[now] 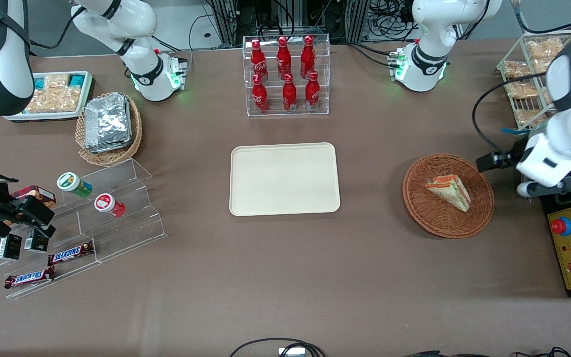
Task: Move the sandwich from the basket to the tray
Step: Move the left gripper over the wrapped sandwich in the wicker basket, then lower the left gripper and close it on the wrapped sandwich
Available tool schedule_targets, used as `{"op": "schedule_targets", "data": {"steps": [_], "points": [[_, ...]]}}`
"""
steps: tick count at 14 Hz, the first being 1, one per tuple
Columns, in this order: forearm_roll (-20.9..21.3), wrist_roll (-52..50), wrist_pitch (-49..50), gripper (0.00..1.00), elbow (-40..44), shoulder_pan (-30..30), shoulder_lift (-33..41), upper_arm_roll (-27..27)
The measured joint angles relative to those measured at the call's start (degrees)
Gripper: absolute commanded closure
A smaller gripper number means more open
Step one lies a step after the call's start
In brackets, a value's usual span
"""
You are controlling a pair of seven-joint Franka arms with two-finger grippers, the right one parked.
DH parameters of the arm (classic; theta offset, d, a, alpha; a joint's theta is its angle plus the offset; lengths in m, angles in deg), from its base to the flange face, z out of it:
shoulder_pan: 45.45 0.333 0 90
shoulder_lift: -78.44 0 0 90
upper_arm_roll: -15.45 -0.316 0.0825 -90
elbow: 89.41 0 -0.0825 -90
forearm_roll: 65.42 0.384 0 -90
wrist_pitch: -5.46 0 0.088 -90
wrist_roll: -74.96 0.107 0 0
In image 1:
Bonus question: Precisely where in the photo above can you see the clear cracker packet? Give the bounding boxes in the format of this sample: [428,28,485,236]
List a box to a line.
[43,74,71,91]
[25,87,82,114]

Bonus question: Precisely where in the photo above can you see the clear acrylic stepped display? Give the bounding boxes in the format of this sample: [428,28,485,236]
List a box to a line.
[0,158,168,299]

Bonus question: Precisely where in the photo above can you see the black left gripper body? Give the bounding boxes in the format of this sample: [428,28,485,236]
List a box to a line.
[506,138,531,172]

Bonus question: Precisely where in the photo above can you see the green lidded snack cup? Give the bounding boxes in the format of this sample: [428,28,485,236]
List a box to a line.
[57,172,93,199]

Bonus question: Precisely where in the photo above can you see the red brown chocolate box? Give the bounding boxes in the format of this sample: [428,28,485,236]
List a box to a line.
[10,185,57,209]

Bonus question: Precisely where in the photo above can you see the black aluminium equipment frame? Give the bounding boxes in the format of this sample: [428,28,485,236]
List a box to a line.
[206,0,371,46]

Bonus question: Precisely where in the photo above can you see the brown Snickers bar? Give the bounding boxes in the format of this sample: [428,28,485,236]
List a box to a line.
[47,241,95,267]
[4,266,56,290]

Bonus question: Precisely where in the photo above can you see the silver foil pack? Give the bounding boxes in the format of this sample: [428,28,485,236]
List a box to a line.
[84,93,132,148]
[87,99,134,154]

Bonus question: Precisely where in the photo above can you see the black thin cable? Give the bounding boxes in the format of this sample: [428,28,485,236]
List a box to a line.
[404,346,571,357]

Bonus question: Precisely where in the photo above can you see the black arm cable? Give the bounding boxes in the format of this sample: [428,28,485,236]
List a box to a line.
[472,72,550,155]
[28,5,88,50]

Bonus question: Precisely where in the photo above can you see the beige plastic tray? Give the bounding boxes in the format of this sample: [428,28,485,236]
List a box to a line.
[229,142,341,217]

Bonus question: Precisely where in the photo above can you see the round brown wicker basket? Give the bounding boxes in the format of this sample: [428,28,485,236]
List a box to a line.
[402,153,495,239]

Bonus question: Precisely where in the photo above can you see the red lidded snack cup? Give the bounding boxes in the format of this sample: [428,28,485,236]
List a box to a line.
[94,193,126,219]

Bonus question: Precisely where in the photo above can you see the triangular sandwich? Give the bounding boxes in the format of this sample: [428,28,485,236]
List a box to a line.
[425,174,472,213]

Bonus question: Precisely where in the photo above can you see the clear acrylic bottle rack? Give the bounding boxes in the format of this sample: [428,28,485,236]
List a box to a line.
[242,34,331,117]

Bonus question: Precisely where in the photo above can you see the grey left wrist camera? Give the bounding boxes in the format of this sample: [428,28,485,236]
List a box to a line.
[516,169,571,199]

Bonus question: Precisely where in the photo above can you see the white rectangular snack tray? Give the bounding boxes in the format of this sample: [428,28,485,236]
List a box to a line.
[3,71,95,123]

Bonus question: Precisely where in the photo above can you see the white wire rack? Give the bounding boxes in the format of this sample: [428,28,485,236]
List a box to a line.
[496,30,571,131]

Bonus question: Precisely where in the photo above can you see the oval light wicker basket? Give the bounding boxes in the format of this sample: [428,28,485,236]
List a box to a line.
[75,92,143,167]

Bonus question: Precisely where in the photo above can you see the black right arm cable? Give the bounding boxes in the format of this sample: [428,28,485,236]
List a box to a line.
[28,5,88,50]

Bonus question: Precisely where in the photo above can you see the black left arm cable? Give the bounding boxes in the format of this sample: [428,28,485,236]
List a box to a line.
[472,72,550,155]

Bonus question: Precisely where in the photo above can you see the small black box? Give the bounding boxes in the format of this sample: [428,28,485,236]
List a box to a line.
[0,233,23,261]
[24,227,50,253]

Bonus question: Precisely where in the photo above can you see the black looped cable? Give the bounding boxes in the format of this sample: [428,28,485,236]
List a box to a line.
[228,338,327,357]

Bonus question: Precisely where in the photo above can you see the red cola bottle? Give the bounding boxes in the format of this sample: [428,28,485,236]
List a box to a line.
[250,39,269,82]
[283,73,298,112]
[276,36,293,81]
[300,35,316,80]
[305,71,321,111]
[251,74,270,114]

